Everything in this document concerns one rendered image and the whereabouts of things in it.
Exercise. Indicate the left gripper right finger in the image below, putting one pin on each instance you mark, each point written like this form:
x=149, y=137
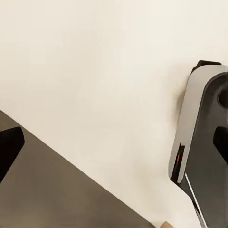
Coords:
x=220, y=140

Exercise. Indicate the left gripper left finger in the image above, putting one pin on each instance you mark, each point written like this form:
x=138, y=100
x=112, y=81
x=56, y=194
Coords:
x=11, y=142

